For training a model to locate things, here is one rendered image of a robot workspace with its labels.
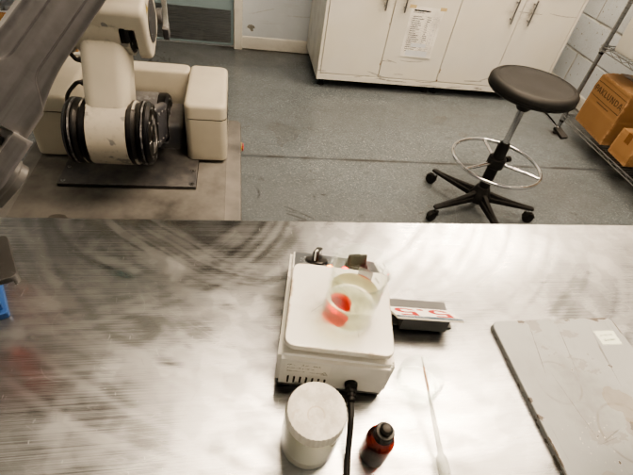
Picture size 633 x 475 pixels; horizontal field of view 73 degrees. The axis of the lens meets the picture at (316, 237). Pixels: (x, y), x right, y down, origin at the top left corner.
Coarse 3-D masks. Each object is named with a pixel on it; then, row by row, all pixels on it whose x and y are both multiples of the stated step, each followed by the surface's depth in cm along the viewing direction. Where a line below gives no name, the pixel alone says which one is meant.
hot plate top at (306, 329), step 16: (304, 272) 52; (320, 272) 53; (304, 288) 51; (320, 288) 51; (288, 304) 49; (304, 304) 49; (320, 304) 49; (384, 304) 50; (288, 320) 47; (304, 320) 47; (320, 320) 48; (384, 320) 49; (288, 336) 46; (304, 336) 46; (320, 336) 46; (336, 336) 46; (352, 336) 47; (368, 336) 47; (384, 336) 47; (336, 352) 45; (352, 352) 45; (368, 352) 46; (384, 352) 46
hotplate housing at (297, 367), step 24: (288, 288) 53; (288, 360) 46; (312, 360) 46; (336, 360) 47; (360, 360) 47; (384, 360) 47; (288, 384) 51; (336, 384) 49; (360, 384) 49; (384, 384) 50
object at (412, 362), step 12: (408, 360) 54; (420, 360) 54; (408, 372) 54; (420, 372) 54; (432, 372) 54; (408, 384) 53; (420, 384) 53; (432, 384) 53; (444, 384) 52; (408, 396) 51; (420, 396) 50; (432, 396) 50
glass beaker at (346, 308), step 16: (336, 256) 45; (352, 256) 47; (368, 256) 46; (384, 256) 45; (336, 272) 47; (352, 272) 49; (368, 272) 48; (384, 272) 45; (336, 288) 43; (352, 288) 42; (384, 288) 44; (336, 304) 44; (352, 304) 43; (368, 304) 43; (336, 320) 46; (352, 320) 45; (368, 320) 46
